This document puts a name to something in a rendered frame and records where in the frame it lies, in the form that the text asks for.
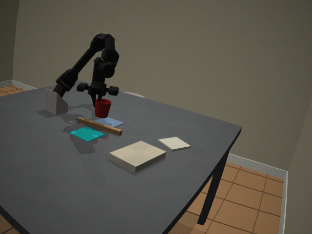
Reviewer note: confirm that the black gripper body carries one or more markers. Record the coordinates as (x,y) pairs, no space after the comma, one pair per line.
(84,86)

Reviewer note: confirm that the red cup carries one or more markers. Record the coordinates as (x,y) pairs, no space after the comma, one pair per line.
(102,108)

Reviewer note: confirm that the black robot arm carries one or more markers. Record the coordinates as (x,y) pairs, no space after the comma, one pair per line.
(105,68)

